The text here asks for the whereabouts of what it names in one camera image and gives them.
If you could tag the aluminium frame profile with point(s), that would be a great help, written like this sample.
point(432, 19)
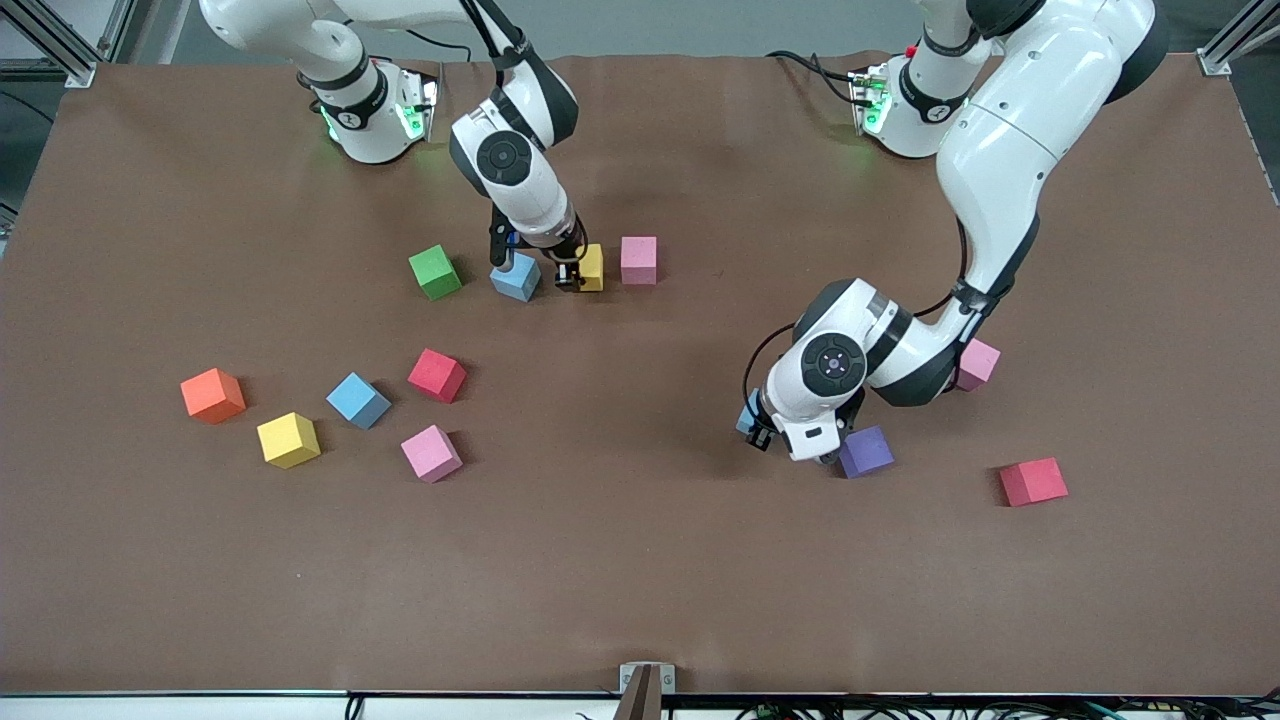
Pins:
point(1215, 63)
point(80, 73)

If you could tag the purple foam cube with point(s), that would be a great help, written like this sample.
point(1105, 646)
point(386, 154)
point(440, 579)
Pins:
point(870, 452)

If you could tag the red foam cube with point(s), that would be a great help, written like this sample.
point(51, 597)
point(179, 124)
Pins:
point(1033, 482)
point(436, 375)

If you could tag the large table cover mat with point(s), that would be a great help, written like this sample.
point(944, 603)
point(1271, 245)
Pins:
point(640, 560)

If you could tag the orange foam cube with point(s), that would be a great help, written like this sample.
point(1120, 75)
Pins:
point(212, 395)

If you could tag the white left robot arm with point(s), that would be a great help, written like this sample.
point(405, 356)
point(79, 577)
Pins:
point(1040, 90)

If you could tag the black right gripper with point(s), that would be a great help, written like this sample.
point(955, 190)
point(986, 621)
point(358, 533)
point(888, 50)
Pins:
point(567, 258)

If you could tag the blue foam cube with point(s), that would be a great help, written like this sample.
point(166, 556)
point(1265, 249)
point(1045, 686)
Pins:
point(745, 412)
point(518, 280)
point(356, 400)

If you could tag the green foam cube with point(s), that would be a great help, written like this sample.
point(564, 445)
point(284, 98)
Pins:
point(434, 272)

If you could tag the grey camera pole bracket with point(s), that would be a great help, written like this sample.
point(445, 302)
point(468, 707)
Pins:
point(648, 680)

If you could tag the yellow foam cube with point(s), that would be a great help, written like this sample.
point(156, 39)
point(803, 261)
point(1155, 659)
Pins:
point(593, 268)
point(288, 440)

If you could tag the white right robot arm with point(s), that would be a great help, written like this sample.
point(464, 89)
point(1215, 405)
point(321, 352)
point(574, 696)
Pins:
point(520, 170)

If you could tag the pink foam cube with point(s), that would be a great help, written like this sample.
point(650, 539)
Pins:
point(431, 453)
point(638, 260)
point(982, 362)

